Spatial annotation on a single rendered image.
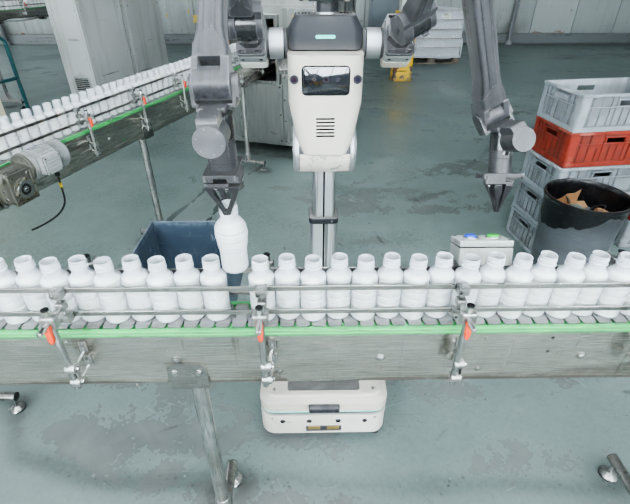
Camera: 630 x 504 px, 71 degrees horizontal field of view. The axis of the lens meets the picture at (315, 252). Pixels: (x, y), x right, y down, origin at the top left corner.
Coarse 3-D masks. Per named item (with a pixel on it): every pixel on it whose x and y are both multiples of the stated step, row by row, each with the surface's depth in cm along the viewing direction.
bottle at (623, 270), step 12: (624, 252) 100; (624, 264) 99; (612, 276) 100; (624, 276) 99; (612, 288) 101; (624, 288) 100; (600, 300) 105; (612, 300) 102; (624, 300) 103; (600, 312) 105; (612, 312) 104
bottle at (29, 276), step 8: (24, 256) 99; (16, 264) 96; (24, 264) 97; (32, 264) 98; (24, 272) 97; (32, 272) 98; (40, 272) 100; (16, 280) 98; (24, 280) 98; (32, 280) 98; (24, 296) 100; (32, 296) 100; (40, 296) 101; (32, 304) 101; (40, 304) 101; (48, 304) 103
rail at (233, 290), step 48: (0, 288) 97; (48, 288) 97; (96, 288) 97; (144, 288) 97; (192, 288) 98; (240, 288) 98; (288, 288) 98; (336, 288) 98; (384, 288) 98; (432, 288) 99; (480, 288) 99
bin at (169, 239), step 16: (160, 224) 157; (176, 224) 157; (192, 224) 157; (208, 224) 157; (144, 240) 148; (160, 240) 160; (176, 240) 161; (192, 240) 161; (208, 240) 161; (144, 256) 148; (176, 256) 164; (192, 256) 165
